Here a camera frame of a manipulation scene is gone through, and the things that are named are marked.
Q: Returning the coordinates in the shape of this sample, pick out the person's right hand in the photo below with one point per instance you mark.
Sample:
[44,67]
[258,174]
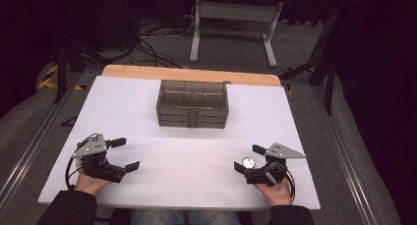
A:
[278,194]

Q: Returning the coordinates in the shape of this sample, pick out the black metal stand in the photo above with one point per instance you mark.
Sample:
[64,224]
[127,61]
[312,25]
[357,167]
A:
[61,71]
[329,77]

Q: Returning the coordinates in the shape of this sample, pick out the white table mat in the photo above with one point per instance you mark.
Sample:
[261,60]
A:
[183,172]

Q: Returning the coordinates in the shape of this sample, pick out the yellow black floor tape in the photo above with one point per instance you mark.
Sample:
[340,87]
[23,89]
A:
[49,81]

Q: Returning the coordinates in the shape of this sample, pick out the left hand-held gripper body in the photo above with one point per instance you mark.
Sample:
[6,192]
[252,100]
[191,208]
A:
[93,146]

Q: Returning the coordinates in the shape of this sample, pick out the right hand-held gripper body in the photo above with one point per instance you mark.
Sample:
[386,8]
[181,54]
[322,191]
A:
[265,176]

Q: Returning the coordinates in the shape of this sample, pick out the aluminium floor rail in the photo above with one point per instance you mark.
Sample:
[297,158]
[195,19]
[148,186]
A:
[344,159]
[36,143]

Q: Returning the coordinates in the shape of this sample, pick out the person's legs in jeans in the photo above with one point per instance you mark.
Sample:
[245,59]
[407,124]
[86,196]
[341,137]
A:
[183,217]

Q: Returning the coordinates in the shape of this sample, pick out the transparent grey drawer cabinet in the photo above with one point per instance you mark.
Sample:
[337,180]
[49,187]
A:
[192,97]

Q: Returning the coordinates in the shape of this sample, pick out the white metal desk frame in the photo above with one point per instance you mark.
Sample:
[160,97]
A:
[236,12]

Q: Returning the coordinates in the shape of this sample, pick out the black triangular bracket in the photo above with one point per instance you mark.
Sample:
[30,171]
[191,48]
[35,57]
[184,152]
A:
[72,123]

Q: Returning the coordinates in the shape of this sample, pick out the wooden table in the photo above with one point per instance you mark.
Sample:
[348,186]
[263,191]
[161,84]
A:
[183,73]

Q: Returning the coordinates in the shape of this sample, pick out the small round silver tin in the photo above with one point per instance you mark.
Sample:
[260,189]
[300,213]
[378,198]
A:
[248,162]

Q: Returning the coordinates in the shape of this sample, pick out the person's left hand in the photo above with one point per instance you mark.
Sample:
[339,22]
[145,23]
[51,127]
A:
[88,184]

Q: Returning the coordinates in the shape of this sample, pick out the transparent grey drawer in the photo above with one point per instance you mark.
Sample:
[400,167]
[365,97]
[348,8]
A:
[177,124]

